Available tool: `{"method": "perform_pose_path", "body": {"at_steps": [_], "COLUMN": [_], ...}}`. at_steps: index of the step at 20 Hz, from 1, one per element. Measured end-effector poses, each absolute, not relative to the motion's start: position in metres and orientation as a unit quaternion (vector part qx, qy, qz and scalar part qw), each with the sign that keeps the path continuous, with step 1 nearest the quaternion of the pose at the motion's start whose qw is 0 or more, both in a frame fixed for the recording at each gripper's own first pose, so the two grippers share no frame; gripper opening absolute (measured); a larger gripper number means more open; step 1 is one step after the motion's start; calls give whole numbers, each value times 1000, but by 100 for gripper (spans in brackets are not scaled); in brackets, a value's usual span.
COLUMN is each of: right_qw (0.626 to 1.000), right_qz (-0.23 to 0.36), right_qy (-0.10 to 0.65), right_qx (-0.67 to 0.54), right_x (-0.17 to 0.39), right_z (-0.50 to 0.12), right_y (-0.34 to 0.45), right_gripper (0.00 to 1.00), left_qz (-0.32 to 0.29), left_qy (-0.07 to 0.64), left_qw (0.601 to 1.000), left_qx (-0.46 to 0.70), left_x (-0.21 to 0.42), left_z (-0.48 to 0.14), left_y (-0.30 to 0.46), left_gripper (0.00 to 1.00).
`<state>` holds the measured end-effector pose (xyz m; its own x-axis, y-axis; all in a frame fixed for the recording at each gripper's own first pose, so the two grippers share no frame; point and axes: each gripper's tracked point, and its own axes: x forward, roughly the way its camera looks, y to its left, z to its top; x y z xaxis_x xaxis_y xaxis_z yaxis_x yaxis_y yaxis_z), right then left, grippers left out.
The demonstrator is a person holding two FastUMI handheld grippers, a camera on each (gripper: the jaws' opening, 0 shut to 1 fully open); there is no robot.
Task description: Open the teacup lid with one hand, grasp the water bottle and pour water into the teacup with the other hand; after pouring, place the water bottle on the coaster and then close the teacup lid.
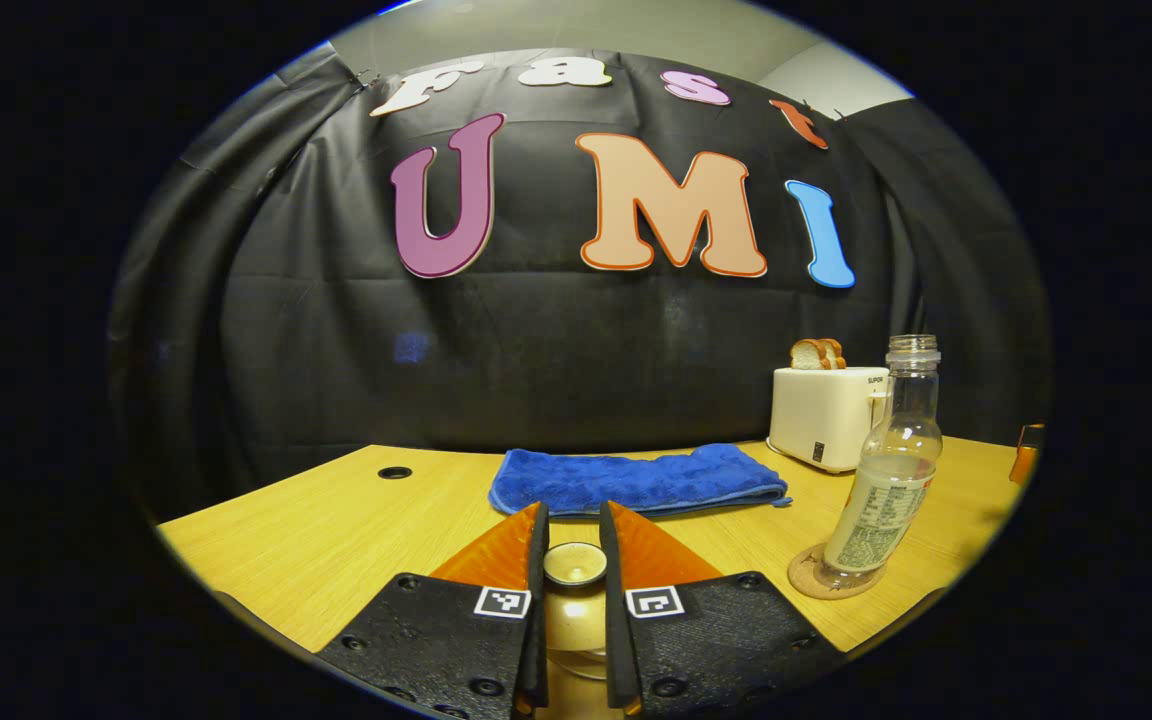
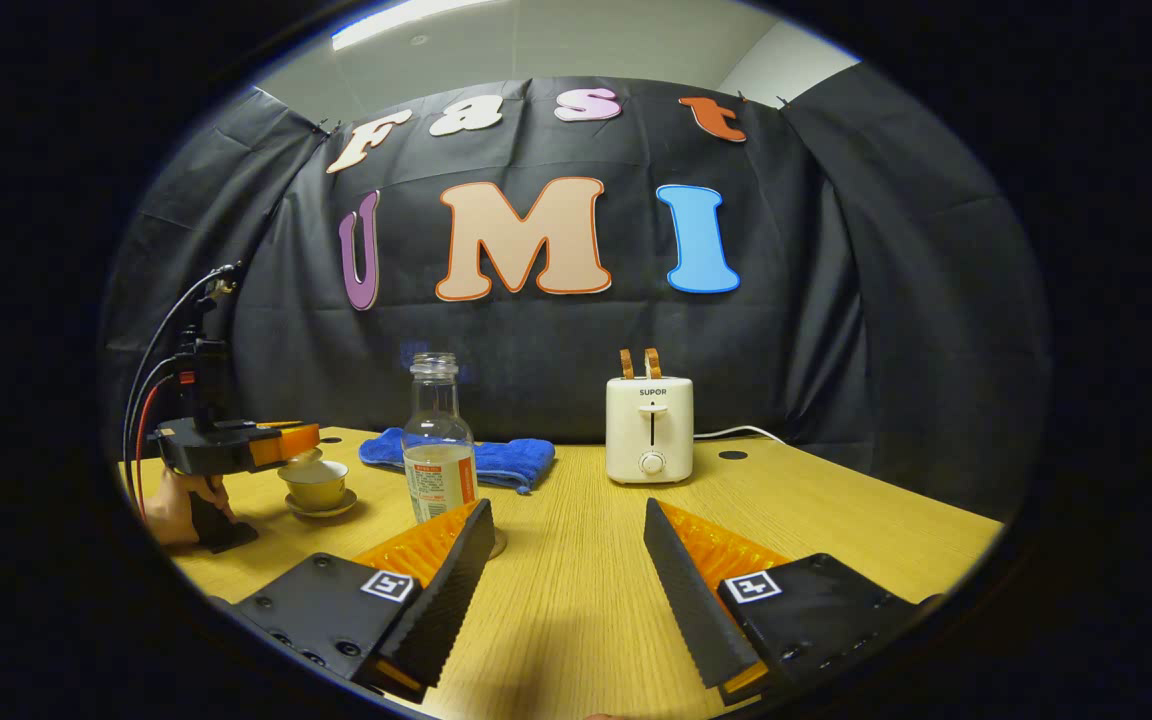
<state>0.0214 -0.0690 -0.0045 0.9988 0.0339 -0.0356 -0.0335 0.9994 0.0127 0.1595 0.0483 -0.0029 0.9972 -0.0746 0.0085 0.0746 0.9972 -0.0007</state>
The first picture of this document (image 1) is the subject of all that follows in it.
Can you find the round wooden coaster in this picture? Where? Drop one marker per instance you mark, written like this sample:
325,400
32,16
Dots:
806,580

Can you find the yellow teacup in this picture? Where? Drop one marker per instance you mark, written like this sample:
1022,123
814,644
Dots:
581,668

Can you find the clear glass water bottle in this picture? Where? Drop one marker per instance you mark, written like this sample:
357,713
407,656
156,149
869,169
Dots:
886,480

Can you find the black backdrop cloth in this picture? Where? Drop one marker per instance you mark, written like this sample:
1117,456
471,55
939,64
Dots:
556,350

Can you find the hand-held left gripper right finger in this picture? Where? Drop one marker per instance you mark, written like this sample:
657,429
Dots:
616,640

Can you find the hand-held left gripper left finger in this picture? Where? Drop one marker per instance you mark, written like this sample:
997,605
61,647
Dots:
538,640

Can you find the toasted bread slice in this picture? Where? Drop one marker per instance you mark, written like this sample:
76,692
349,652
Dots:
808,354
836,352

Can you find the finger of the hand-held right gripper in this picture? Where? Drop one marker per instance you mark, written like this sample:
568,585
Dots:
1028,455

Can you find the blue towel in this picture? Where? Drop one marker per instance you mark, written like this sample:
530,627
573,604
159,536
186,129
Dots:
636,480

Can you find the white toaster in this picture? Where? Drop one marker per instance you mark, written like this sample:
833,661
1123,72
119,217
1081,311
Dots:
821,415

